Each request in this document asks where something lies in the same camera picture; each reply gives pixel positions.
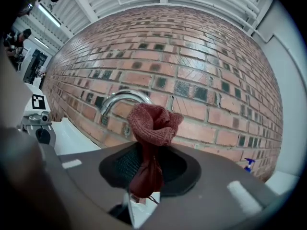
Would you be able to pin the white cabinet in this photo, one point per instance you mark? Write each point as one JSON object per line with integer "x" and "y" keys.
{"x": 285, "y": 183}

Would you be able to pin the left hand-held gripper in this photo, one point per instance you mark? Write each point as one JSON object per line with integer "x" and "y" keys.
{"x": 38, "y": 104}

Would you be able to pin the black machine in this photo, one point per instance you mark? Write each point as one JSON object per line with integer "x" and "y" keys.
{"x": 36, "y": 65}

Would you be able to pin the soap bottle with blue pump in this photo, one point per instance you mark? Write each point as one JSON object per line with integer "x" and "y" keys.
{"x": 249, "y": 165}

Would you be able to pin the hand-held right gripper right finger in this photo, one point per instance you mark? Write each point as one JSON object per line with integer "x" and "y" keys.
{"x": 216, "y": 188}

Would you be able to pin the ceiling light tube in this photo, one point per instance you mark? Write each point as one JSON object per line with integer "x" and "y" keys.
{"x": 49, "y": 14}
{"x": 41, "y": 42}

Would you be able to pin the chrome faucet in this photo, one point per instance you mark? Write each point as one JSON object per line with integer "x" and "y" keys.
{"x": 117, "y": 98}

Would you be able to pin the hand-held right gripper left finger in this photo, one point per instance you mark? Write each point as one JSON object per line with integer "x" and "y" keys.
{"x": 84, "y": 174}

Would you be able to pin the brown cloth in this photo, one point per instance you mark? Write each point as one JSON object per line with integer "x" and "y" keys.
{"x": 148, "y": 126}

